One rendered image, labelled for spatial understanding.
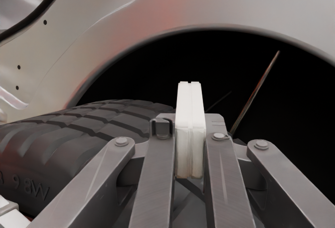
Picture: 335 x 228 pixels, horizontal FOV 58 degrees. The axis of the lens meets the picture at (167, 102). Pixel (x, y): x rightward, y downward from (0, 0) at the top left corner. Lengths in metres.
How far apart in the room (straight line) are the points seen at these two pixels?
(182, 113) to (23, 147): 0.18
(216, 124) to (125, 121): 0.20
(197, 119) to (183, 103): 0.02
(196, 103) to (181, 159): 0.04
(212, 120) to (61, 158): 0.15
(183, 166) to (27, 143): 0.19
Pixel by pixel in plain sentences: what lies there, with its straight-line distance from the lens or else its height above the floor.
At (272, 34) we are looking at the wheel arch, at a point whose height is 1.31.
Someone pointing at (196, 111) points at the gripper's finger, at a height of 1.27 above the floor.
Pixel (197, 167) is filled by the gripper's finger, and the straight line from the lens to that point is 0.16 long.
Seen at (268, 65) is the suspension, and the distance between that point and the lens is 0.79.
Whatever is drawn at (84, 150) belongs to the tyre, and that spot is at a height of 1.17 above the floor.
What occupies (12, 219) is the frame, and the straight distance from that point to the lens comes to 0.28.
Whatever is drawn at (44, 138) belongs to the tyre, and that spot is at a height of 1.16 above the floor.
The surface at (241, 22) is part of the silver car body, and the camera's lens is 0.52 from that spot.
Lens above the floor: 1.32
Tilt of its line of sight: 20 degrees down
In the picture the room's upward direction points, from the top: 23 degrees clockwise
